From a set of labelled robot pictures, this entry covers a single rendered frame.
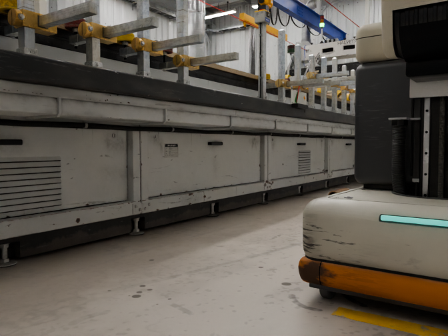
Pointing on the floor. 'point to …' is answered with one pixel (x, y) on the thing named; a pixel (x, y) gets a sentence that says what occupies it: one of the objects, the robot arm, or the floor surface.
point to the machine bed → (145, 164)
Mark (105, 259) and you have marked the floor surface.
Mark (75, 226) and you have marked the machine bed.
